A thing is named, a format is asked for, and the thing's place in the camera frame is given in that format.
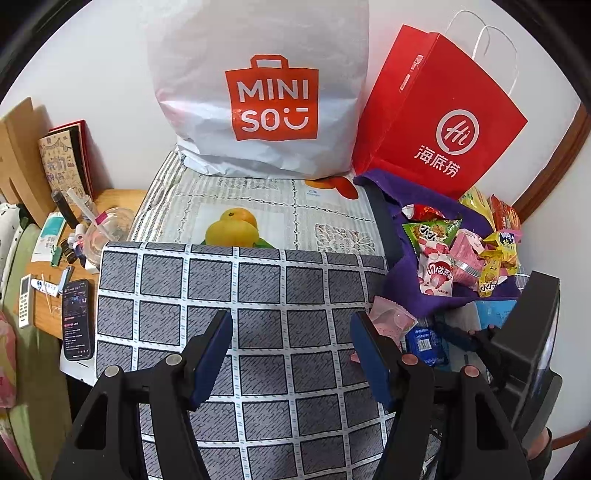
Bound white paper sheet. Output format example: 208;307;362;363
59;355;100;385

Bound yellow chip bag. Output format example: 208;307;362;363
459;186;497;232

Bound wooden bedside table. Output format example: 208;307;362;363
30;189;148;344

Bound black oblong device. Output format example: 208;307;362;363
52;189;80;230

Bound green snack packet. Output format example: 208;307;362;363
403;219;462;254

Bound clear plastic cup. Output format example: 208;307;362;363
85;208;134;271

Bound orange chip bag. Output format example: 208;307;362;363
488;194;522;232

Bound person's right forearm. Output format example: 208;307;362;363
525;425;553;462

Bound purple fleece cloth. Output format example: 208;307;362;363
353;168;525;319

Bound patterned kraft book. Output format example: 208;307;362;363
38;129;88;201

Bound white red snack packet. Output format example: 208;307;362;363
417;242;455;296

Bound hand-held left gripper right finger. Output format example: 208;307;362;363
349;311;527;480

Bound pale pink snack packet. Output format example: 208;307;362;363
369;295;419;349

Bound dark red book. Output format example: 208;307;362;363
48;119;96;200

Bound white remote control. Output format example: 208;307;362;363
17;273;37;329

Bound brown wooden door frame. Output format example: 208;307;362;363
512;104;591;227

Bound wooden furniture frame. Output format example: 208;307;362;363
0;97;55;224

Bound blue snack packet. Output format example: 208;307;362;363
406;325;450;367

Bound fruit print table cover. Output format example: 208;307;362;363
127;150;391;259

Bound pink silver snack packet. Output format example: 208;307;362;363
449;229;485;289

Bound grey checked blanket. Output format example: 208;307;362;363
95;240;444;480

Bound blue tissue pack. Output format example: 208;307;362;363
471;299;518;330

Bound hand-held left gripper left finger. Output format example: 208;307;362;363
51;310;234;480

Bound clear plastic tube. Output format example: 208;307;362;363
67;187;100;227

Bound white plastic shopping bag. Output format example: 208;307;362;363
147;0;370;181

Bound black smartphone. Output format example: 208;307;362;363
61;278;96;361

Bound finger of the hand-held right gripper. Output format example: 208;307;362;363
436;320;504;370

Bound teal white packet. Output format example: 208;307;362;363
32;213;68;264

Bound red paper shopping bag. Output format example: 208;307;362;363
352;11;528;200

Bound white spotted pillow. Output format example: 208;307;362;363
0;203;28;296

